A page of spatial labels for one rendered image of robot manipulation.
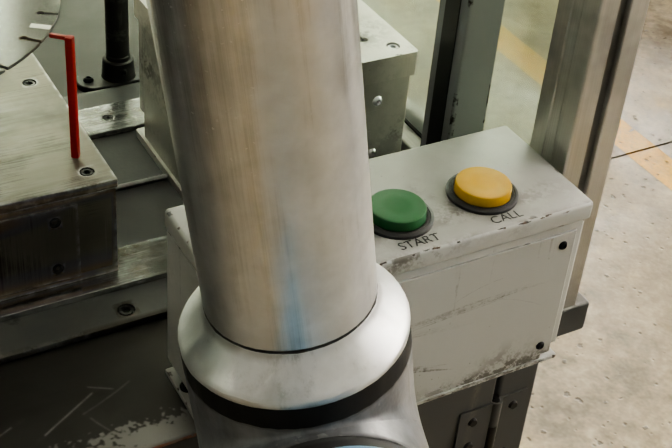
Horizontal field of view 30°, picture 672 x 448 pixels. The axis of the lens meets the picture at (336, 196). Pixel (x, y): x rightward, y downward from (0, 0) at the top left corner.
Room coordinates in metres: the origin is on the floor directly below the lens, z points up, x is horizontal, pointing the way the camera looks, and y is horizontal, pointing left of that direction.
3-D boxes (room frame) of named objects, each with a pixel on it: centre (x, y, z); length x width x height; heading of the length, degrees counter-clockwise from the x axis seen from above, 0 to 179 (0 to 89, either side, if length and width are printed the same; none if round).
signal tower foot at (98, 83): (1.07, 0.23, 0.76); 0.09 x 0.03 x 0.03; 122
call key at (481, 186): (0.72, -0.10, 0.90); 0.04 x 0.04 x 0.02
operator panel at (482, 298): (0.70, -0.03, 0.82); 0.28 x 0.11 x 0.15; 122
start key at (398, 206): (0.68, -0.04, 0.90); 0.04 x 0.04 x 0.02
